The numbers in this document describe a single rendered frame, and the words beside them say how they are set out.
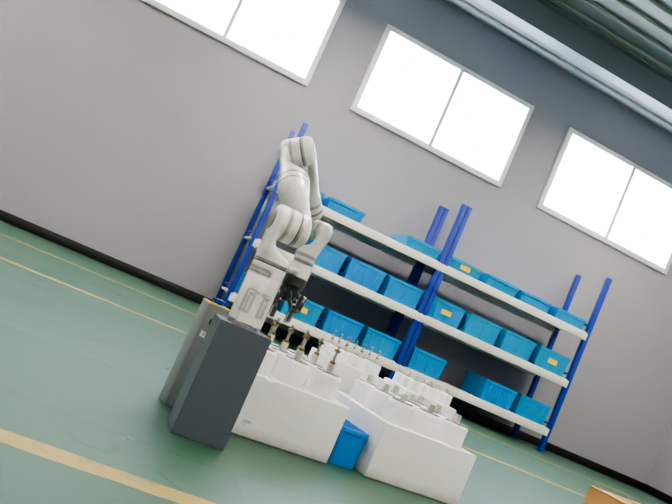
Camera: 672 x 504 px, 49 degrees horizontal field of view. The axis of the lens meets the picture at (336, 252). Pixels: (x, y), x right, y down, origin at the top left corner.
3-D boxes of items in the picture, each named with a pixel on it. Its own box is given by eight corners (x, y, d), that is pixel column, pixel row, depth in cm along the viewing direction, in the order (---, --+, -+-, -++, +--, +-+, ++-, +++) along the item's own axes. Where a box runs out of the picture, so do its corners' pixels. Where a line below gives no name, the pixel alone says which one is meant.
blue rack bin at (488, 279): (463, 280, 782) (467, 270, 783) (492, 294, 791) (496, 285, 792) (484, 283, 733) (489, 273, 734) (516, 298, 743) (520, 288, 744)
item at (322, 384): (322, 436, 224) (346, 381, 225) (294, 426, 221) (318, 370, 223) (314, 428, 233) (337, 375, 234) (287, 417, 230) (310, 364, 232)
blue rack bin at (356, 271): (330, 274, 742) (339, 255, 744) (363, 289, 751) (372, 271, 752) (343, 277, 693) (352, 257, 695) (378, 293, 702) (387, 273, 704)
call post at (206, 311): (186, 411, 210) (231, 311, 213) (164, 404, 207) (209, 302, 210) (180, 404, 217) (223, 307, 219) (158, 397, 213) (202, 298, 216)
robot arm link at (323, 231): (320, 270, 247) (300, 262, 251) (338, 228, 248) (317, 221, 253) (310, 264, 241) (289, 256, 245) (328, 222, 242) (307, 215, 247)
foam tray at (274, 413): (326, 464, 223) (350, 408, 224) (213, 427, 206) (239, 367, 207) (278, 422, 258) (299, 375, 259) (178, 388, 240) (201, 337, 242)
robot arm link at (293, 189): (316, 180, 211) (287, 165, 208) (316, 232, 189) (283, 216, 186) (300, 203, 215) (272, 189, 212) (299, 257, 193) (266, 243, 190)
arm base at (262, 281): (261, 335, 187) (289, 273, 189) (228, 321, 185) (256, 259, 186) (256, 330, 196) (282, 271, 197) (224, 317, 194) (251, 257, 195)
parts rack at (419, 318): (545, 454, 753) (615, 280, 769) (214, 315, 659) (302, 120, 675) (514, 437, 815) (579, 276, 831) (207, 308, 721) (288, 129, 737)
